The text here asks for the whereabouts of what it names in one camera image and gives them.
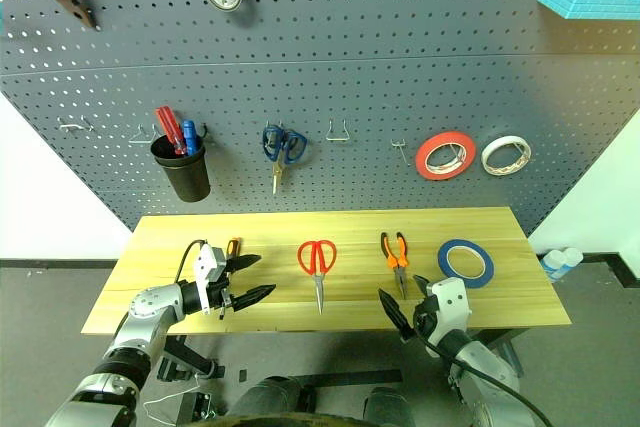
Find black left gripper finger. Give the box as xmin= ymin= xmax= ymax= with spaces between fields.
xmin=225 ymin=253 xmax=263 ymax=274
xmin=231 ymin=283 xmax=278 ymax=312

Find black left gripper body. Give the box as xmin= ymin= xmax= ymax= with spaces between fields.
xmin=207 ymin=258 xmax=239 ymax=321

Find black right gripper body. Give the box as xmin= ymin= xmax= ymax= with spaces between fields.
xmin=412 ymin=295 xmax=442 ymax=343

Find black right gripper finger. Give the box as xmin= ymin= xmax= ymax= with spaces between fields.
xmin=377 ymin=287 xmax=416 ymax=344
xmin=411 ymin=273 xmax=434 ymax=299

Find blue tape roll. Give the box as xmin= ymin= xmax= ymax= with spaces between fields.
xmin=437 ymin=238 xmax=497 ymax=291

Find orange handled needle-nose pliers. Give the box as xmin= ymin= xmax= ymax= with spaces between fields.
xmin=379 ymin=231 xmax=411 ymax=300

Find grey metal pegboard wall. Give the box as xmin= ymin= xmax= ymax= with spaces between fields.
xmin=0 ymin=0 xmax=640 ymax=244

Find black metal table leg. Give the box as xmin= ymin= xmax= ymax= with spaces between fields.
xmin=468 ymin=328 xmax=532 ymax=379
xmin=156 ymin=333 xmax=224 ymax=384

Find black floor bar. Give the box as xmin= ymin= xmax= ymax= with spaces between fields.
xmin=286 ymin=368 xmax=404 ymax=389

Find dark rounded shape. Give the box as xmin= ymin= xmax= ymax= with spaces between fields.
xmin=223 ymin=375 xmax=307 ymax=427
xmin=361 ymin=385 xmax=417 ymax=427

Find black cup holder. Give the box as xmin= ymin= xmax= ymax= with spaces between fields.
xmin=149 ymin=133 xmax=213 ymax=204

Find red tape roll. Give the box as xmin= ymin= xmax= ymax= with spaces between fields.
xmin=415 ymin=130 xmax=478 ymax=182

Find white plastic bottle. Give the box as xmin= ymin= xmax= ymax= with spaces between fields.
xmin=541 ymin=248 xmax=569 ymax=284
xmin=561 ymin=246 xmax=585 ymax=269

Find white double-sided tape roll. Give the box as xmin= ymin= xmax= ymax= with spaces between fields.
xmin=480 ymin=134 xmax=533 ymax=178

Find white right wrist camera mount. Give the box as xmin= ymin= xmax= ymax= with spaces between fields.
xmin=428 ymin=276 xmax=473 ymax=344

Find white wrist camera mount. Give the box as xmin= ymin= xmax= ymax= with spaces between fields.
xmin=191 ymin=244 xmax=229 ymax=316
xmin=428 ymin=276 xmax=473 ymax=344

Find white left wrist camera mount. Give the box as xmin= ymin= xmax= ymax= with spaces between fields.
xmin=191 ymin=244 xmax=229 ymax=316

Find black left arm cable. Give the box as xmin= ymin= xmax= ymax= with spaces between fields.
xmin=172 ymin=238 xmax=209 ymax=286

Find red handled scissors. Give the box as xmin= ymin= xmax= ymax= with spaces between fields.
xmin=296 ymin=238 xmax=338 ymax=316

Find blue handled scissors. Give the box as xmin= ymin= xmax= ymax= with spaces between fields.
xmin=261 ymin=122 xmax=309 ymax=196

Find thin white wire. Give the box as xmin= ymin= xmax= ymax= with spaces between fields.
xmin=141 ymin=375 xmax=202 ymax=426

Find silver wire pegboard hook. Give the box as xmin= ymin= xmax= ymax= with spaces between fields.
xmin=56 ymin=116 xmax=97 ymax=135
xmin=390 ymin=138 xmax=413 ymax=167
xmin=128 ymin=123 xmax=162 ymax=145
xmin=325 ymin=118 xmax=350 ymax=143

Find blue handled screwdriver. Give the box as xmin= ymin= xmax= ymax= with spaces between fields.
xmin=181 ymin=119 xmax=199 ymax=156

